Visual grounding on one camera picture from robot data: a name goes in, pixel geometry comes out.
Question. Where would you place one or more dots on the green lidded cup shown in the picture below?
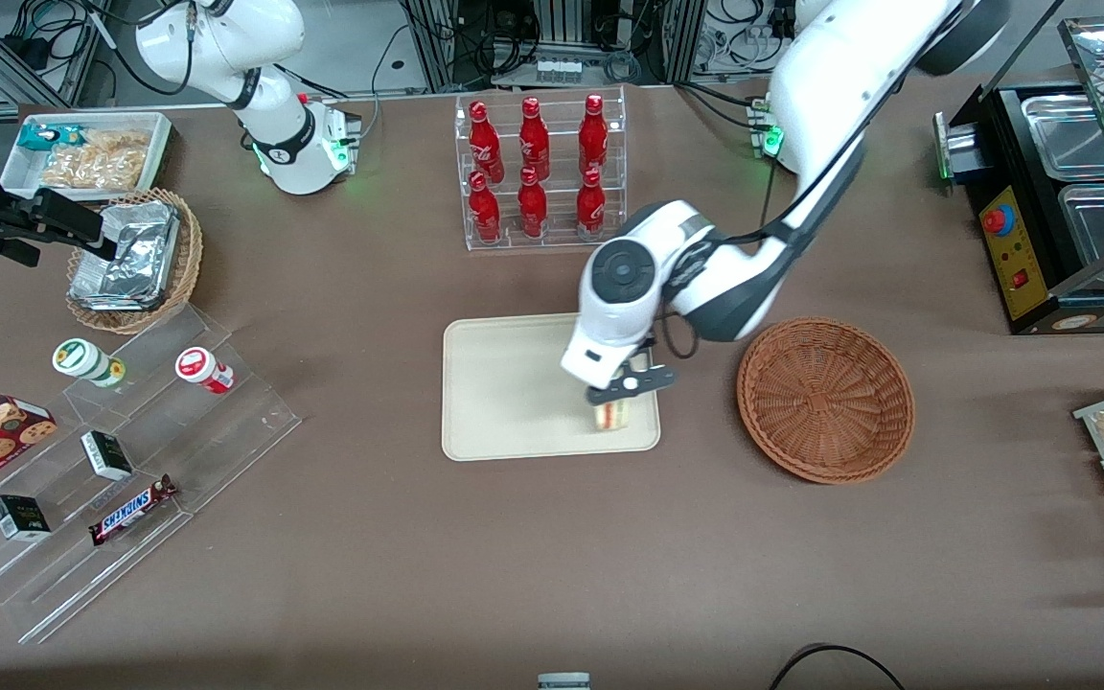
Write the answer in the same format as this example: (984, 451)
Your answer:
(82, 361)

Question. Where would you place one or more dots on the teal snack packet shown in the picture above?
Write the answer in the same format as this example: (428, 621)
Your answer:
(44, 137)

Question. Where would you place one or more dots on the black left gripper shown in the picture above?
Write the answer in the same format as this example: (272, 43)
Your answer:
(649, 343)

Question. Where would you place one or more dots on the black food warmer cabinet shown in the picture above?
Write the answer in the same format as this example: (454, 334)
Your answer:
(1002, 182)

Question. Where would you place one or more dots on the white rectangular plastic bin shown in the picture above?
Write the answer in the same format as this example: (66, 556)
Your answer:
(20, 172)

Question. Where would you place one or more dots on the light tan wicker basket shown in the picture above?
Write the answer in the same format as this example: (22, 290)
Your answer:
(183, 268)

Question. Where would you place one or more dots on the white power strip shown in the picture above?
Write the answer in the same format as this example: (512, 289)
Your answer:
(557, 69)

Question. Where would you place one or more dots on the small grey device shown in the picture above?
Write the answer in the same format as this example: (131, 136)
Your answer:
(563, 682)

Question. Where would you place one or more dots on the clear acrylic bottle rack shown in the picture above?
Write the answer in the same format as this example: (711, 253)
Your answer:
(562, 206)

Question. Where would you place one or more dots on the aluminium foil container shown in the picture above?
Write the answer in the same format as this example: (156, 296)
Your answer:
(145, 235)
(116, 287)

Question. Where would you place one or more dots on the clear acrylic stepped shelf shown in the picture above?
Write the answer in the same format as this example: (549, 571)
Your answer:
(226, 431)

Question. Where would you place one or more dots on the beige plastic tray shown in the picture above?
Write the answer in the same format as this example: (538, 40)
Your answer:
(514, 393)

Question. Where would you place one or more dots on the small black carton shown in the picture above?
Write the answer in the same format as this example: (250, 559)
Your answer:
(106, 456)
(20, 518)

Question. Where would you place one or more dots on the red emergency stop button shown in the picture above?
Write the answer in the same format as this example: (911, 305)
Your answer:
(996, 220)

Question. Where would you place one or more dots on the aluminium frame rack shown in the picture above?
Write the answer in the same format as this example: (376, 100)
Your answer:
(562, 29)

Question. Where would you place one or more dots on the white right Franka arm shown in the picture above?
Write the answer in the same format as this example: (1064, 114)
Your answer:
(293, 153)

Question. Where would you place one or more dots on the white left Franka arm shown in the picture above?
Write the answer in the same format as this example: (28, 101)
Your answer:
(830, 86)

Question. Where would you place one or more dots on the red cola bottle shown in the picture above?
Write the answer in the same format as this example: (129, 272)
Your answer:
(534, 139)
(485, 144)
(485, 213)
(532, 209)
(593, 134)
(590, 206)

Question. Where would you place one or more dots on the Snickers chocolate bar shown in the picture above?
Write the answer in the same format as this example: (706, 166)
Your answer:
(130, 511)

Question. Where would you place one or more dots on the brown round wicker basket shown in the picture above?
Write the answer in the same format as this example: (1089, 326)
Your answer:
(825, 402)

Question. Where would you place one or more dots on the red lidded cup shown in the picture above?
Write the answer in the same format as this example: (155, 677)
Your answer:
(199, 368)

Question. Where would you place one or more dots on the clear bag of fried snacks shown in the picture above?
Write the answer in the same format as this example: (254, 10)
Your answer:
(121, 144)
(92, 172)

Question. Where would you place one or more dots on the triangle sandwich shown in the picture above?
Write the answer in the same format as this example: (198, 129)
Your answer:
(619, 418)

